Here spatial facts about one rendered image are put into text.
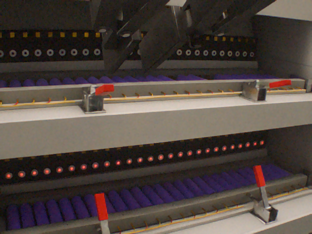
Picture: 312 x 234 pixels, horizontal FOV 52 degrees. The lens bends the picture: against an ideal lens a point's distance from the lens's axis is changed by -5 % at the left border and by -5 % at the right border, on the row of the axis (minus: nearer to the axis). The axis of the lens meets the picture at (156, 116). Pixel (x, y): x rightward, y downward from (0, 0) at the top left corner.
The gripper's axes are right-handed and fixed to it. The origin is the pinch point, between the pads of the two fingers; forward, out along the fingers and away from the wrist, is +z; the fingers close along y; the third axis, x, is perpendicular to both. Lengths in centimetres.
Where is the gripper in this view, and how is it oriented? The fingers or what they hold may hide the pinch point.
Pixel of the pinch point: (139, 42)
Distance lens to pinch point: 27.4
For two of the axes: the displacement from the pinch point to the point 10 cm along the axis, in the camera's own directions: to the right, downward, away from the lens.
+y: 9.0, -0.8, 4.2
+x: -1.6, -9.7, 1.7
